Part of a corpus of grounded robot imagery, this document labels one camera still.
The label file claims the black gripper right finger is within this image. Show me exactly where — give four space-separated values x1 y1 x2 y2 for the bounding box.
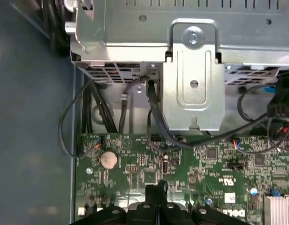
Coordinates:
156 180 232 225

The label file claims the silver finned heatsink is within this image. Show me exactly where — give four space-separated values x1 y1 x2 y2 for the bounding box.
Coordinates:
264 194 289 225

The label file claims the green motherboard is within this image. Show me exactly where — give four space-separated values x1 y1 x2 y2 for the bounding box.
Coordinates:
75 133 289 225

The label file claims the black power cable bundle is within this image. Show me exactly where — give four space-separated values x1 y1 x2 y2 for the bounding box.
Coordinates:
266 69 289 122

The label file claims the round coin cell battery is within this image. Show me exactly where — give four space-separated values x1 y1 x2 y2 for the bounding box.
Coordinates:
99 151 118 169

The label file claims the silver metal drive cage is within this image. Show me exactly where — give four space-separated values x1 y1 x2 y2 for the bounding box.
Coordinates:
64 0 289 132

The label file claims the dark grey data cable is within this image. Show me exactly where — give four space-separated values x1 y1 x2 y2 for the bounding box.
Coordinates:
118 75 147 132

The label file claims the thin black wire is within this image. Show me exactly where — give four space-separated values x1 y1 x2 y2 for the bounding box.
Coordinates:
60 77 103 158

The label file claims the long black wire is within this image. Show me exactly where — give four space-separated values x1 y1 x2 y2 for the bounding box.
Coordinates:
145 75 276 153

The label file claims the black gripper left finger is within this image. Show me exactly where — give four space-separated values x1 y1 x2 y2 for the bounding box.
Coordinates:
75 184 157 225

